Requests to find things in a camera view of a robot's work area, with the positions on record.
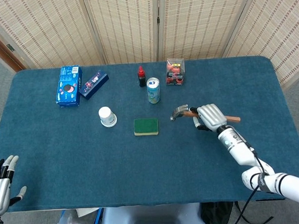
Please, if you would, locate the light blue drink can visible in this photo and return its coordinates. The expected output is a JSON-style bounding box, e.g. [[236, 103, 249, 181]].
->
[[146, 77, 161, 105]]

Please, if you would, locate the woven folding screen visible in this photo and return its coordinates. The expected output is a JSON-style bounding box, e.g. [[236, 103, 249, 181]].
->
[[0, 0, 299, 108]]

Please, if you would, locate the white upturned paper cup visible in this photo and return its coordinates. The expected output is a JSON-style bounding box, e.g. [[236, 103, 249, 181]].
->
[[98, 105, 119, 128]]

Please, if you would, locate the white paper sheet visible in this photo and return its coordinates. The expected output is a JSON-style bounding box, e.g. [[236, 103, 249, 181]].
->
[[75, 207, 100, 218]]

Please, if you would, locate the black bag with straps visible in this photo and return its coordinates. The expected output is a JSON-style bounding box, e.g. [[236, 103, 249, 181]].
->
[[200, 198, 275, 224]]

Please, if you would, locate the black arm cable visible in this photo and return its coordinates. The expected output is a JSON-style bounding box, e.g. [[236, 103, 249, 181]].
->
[[225, 126, 273, 224]]

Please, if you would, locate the brown wooden door frame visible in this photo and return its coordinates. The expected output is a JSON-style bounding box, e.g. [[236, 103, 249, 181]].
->
[[0, 18, 27, 74]]

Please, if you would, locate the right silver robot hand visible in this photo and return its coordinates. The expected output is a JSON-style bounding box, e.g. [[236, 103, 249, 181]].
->
[[189, 103, 229, 133]]

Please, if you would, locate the green scouring sponge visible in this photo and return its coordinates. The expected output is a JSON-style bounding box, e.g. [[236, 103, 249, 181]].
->
[[133, 117, 160, 137]]

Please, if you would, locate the clear plastic bag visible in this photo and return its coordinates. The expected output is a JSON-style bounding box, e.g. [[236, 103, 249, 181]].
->
[[54, 208, 96, 224]]

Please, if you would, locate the wooden handle claw hammer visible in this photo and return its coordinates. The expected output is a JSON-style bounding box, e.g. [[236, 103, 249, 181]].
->
[[169, 101, 241, 127]]

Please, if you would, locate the blue table cloth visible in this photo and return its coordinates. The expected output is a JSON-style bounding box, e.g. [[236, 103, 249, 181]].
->
[[0, 52, 299, 217]]

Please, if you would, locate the red cap ink bottle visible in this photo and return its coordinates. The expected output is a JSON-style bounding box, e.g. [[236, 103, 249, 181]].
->
[[137, 65, 147, 88]]

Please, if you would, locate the dark blue slim box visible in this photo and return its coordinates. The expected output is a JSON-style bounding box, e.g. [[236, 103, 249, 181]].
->
[[77, 69, 111, 101]]

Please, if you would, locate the clear box with red item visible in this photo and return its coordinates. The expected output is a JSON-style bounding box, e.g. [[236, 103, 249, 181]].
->
[[164, 57, 186, 87]]

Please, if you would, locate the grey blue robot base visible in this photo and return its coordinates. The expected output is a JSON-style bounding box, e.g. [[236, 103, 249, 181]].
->
[[98, 201, 210, 224]]

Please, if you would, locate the blue Oreo cookie box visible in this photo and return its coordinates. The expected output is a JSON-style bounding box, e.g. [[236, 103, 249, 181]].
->
[[53, 65, 85, 108]]

